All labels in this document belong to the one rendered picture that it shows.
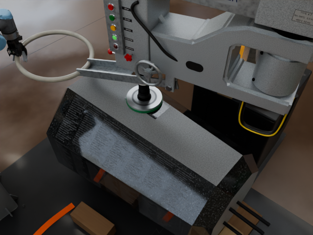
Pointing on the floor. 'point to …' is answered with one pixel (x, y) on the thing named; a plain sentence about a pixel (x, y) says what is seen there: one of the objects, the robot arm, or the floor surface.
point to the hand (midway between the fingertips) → (22, 59)
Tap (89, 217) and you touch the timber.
